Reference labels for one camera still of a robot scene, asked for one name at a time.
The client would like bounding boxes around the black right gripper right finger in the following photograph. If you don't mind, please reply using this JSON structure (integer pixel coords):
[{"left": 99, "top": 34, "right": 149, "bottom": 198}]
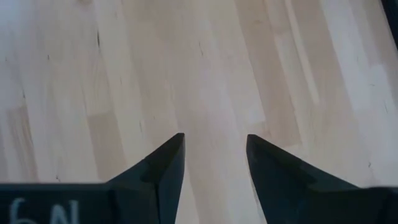
[{"left": 246, "top": 134, "right": 398, "bottom": 224}]

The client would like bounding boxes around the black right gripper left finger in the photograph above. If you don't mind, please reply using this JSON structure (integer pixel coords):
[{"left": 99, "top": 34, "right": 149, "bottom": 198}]
[{"left": 0, "top": 133, "right": 186, "bottom": 224}]

